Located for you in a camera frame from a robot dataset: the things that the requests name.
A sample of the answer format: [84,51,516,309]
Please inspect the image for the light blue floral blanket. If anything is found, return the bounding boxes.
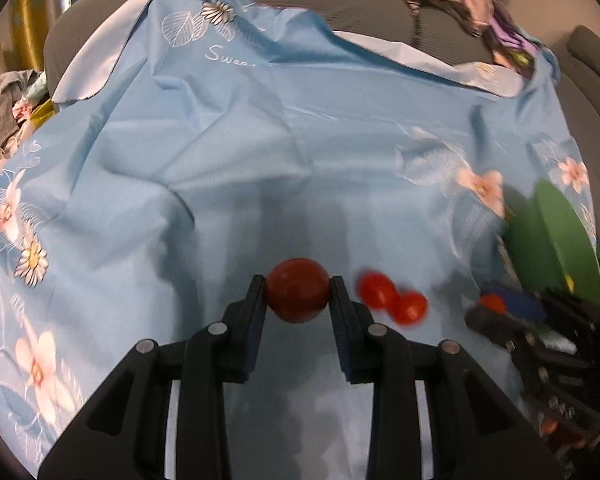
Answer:
[0,0,600,480]

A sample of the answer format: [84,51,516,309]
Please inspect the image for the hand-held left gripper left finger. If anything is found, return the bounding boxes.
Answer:
[37,275,268,480]

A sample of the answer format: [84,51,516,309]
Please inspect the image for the purple and green clothes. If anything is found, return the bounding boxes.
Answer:
[482,2,548,78]

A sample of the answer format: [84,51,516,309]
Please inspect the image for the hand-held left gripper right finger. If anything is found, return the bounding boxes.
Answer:
[329,275,563,480]

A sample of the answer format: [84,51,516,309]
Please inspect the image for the yellow patterned curtain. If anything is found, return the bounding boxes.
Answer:
[10,0,88,71]

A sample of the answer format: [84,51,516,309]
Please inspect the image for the grey and white clothes pile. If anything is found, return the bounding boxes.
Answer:
[0,67,56,161]

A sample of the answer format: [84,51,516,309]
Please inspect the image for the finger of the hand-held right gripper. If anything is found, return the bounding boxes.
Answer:
[465,305,528,350]
[480,282,551,322]

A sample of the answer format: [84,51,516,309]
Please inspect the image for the green plastic bowl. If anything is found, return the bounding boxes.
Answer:
[502,180,600,306]

